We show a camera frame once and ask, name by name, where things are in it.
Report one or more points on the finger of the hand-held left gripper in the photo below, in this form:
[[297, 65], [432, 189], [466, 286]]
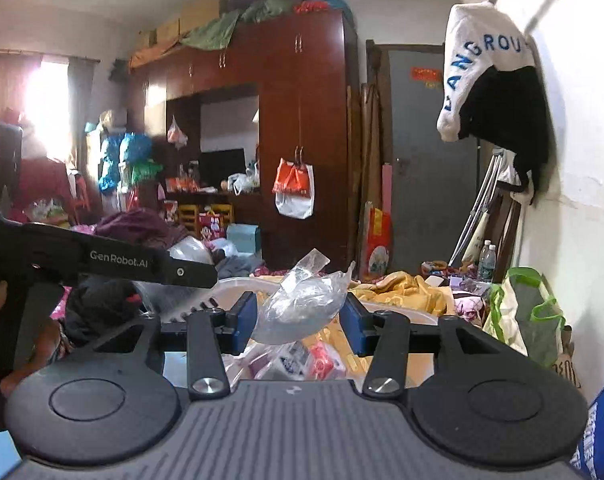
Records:
[[157, 267]]

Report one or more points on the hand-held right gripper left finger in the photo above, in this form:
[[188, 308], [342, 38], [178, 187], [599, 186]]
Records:
[[244, 322]]

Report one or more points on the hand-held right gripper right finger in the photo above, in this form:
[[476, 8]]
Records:
[[354, 325]]

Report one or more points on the white plastic laundry basket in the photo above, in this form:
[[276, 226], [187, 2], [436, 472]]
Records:
[[242, 284]]

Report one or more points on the clear plastic bag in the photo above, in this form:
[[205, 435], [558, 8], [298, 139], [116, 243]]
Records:
[[302, 305]]

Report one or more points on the pile of dark clothes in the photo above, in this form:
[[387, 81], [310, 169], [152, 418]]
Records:
[[137, 227]]

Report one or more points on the yellow blanket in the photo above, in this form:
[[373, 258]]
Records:
[[406, 292]]

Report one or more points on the white and pink tissue pack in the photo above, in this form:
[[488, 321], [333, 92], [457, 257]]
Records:
[[302, 360]]

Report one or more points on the black cloth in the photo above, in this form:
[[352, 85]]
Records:
[[102, 305]]

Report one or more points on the red printed sack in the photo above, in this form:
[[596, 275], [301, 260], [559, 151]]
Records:
[[378, 245]]

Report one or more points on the light blue box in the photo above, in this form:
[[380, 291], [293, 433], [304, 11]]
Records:
[[243, 237]]

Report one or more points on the blue and green bags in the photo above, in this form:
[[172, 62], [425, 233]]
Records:
[[127, 160]]

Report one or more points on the black television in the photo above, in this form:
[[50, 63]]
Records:
[[222, 167]]

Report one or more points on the white plastic bags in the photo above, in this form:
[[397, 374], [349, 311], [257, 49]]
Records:
[[244, 180]]

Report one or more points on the pink hanging plastic bag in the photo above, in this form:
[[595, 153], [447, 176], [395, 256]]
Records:
[[177, 134]]

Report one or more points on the orange and white plastic bag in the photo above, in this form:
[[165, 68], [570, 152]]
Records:
[[294, 190]]

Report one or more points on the plastic water bottle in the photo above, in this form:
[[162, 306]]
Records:
[[484, 262], [491, 260]]

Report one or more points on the brown curtain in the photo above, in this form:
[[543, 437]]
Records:
[[79, 110]]

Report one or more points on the wooden boards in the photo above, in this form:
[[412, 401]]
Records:
[[369, 160]]

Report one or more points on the metal crutches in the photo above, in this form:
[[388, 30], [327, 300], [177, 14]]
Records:
[[476, 210]]

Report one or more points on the green and white bag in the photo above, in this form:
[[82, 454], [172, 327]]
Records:
[[526, 310]]

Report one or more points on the grey door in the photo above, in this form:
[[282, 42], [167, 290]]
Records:
[[426, 160]]

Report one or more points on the brown wooden wardrobe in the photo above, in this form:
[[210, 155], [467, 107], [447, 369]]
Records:
[[302, 110]]

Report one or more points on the green cloth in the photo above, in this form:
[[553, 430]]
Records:
[[217, 30]]

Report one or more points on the cardboard boxes on wardrobe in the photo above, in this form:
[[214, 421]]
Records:
[[192, 17]]

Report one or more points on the black hanging garment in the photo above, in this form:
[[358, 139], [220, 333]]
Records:
[[511, 120]]

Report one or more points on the blue fabric bag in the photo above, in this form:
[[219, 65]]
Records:
[[601, 435]]

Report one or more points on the white sweatshirt with blue letters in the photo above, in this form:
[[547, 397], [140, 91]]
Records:
[[476, 60]]

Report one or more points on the red cloth on wardrobe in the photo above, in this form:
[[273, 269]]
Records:
[[312, 6]]

